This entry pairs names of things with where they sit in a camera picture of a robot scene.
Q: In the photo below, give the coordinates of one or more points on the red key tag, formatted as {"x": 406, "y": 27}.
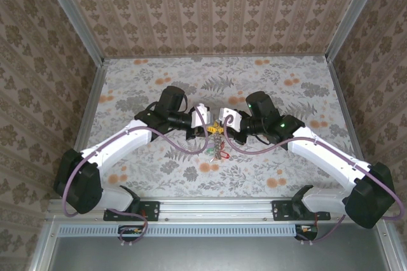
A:
{"x": 223, "y": 144}
{"x": 226, "y": 155}

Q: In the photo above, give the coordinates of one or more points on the green key tag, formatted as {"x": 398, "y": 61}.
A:
{"x": 210, "y": 150}

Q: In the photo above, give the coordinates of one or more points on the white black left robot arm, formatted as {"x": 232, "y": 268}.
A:
{"x": 121, "y": 139}

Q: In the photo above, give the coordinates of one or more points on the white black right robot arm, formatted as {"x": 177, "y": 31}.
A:
{"x": 324, "y": 156}

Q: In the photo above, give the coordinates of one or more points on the grey metal panel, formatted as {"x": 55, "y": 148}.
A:
{"x": 206, "y": 255}

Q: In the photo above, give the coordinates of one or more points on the black connector box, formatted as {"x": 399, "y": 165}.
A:
{"x": 306, "y": 229}
{"x": 130, "y": 230}

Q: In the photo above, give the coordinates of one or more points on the aluminium table edge rail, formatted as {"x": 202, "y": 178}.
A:
{"x": 216, "y": 56}
{"x": 90, "y": 105}
{"x": 345, "y": 108}

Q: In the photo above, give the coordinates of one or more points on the long aluminium base rail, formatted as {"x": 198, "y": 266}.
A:
{"x": 216, "y": 209}

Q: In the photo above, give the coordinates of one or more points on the aluminium corner post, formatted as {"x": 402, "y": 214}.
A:
{"x": 353, "y": 13}
{"x": 73, "y": 16}

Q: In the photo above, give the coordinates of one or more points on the aluminium frame bar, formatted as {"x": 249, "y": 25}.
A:
{"x": 390, "y": 252}
{"x": 43, "y": 248}

